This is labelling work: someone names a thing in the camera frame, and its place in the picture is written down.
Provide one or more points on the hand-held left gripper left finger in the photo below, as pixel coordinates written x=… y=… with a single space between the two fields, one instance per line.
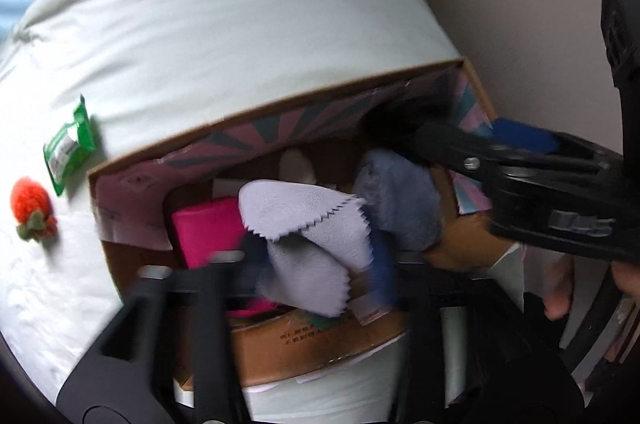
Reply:
x=215 y=304

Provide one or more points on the patterned cardboard box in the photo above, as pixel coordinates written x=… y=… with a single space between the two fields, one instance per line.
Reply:
x=310 y=354

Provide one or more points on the green tissue packet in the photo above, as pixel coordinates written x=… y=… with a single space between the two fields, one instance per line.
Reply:
x=70 y=143

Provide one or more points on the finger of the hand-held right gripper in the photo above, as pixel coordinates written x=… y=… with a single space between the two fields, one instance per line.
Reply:
x=455 y=148
x=525 y=136

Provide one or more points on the grey-blue fluffy sock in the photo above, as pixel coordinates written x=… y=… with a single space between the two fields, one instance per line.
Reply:
x=400 y=194

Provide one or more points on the orange knitted strawberry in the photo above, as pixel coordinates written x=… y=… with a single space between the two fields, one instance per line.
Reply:
x=31 y=204

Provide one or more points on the lavender zigzag-edged cloth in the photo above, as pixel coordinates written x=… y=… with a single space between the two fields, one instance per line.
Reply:
x=310 y=229

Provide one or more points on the pink cloth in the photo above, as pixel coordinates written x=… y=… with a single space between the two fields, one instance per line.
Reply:
x=205 y=229

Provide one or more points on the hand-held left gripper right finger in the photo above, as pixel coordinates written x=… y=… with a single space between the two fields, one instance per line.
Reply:
x=382 y=269

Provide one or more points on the person's right hand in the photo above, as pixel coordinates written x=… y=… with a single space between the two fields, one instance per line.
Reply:
x=560 y=289

